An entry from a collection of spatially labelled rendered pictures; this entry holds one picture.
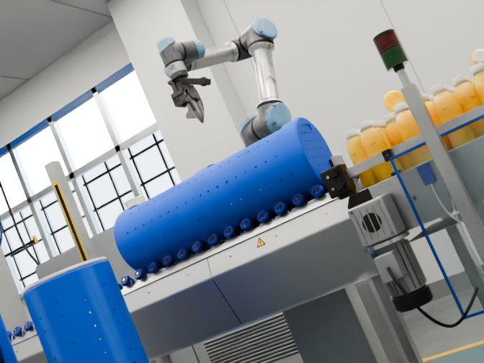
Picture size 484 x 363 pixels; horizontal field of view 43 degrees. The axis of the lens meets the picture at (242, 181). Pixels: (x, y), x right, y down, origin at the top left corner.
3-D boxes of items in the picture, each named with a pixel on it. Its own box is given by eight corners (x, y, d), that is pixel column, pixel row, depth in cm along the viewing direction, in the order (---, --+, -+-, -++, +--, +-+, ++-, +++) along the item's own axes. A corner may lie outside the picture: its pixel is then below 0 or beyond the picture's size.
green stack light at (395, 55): (390, 73, 173) (382, 57, 173) (411, 61, 170) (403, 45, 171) (384, 70, 167) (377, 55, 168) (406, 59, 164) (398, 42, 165)
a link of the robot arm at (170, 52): (178, 34, 244) (160, 36, 239) (189, 59, 242) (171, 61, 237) (169, 44, 250) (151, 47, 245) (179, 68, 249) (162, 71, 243)
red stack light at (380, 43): (382, 57, 173) (377, 45, 174) (403, 45, 171) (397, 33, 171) (377, 55, 168) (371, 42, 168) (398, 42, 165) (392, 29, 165)
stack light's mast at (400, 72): (399, 92, 172) (375, 41, 174) (420, 81, 169) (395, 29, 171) (394, 91, 166) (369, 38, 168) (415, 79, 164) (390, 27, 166)
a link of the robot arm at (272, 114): (275, 143, 267) (258, 34, 285) (296, 130, 256) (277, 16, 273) (252, 140, 261) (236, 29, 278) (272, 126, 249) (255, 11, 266)
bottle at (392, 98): (383, 88, 202) (396, 93, 218) (381, 110, 202) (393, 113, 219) (405, 90, 198) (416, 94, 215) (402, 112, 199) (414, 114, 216)
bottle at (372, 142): (379, 184, 197) (355, 131, 199) (400, 175, 195) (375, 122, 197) (379, 184, 190) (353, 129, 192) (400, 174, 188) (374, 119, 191)
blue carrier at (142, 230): (170, 266, 268) (144, 206, 271) (346, 185, 230) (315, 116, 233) (130, 281, 243) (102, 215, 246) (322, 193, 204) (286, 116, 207)
